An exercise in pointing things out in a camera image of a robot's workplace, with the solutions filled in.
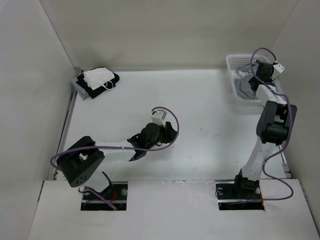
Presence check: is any grey tank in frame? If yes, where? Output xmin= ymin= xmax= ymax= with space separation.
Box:
xmin=233 ymin=64 xmax=278 ymax=101
xmin=71 ymin=77 xmax=90 ymax=100

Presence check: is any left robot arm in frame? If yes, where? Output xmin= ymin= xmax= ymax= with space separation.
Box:
xmin=56 ymin=121 xmax=180 ymax=200

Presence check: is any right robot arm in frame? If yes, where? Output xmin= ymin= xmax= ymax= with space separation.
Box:
xmin=231 ymin=60 xmax=297 ymax=198

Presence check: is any white tank top in basket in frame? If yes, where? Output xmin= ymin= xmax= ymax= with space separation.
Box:
xmin=237 ymin=71 xmax=250 ymax=79

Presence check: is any folded black tank top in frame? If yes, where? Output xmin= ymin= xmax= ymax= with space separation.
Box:
xmin=72 ymin=67 xmax=120 ymax=100

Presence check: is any folded grey tank top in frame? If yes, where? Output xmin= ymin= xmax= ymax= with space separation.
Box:
xmin=71 ymin=77 xmax=90 ymax=100

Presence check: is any folded white tank top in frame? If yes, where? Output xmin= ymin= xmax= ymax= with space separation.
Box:
xmin=83 ymin=67 xmax=115 ymax=91

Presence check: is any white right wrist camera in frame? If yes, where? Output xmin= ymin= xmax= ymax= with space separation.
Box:
xmin=271 ymin=62 xmax=285 ymax=81

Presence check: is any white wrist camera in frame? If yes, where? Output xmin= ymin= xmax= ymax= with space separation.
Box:
xmin=151 ymin=109 xmax=167 ymax=127
xmin=271 ymin=62 xmax=285 ymax=81

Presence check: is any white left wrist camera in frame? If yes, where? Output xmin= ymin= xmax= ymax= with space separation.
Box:
xmin=151 ymin=109 xmax=167 ymax=127

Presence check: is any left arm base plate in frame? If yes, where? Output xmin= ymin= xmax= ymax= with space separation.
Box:
xmin=78 ymin=181 xmax=129 ymax=211

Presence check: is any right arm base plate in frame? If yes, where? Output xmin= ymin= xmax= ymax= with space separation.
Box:
xmin=215 ymin=181 xmax=265 ymax=211

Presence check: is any left aluminium table rail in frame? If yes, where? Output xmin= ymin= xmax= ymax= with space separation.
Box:
xmin=48 ymin=66 xmax=83 ymax=181

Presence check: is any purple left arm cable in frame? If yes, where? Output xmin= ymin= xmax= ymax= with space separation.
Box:
xmin=50 ymin=106 xmax=181 ymax=210

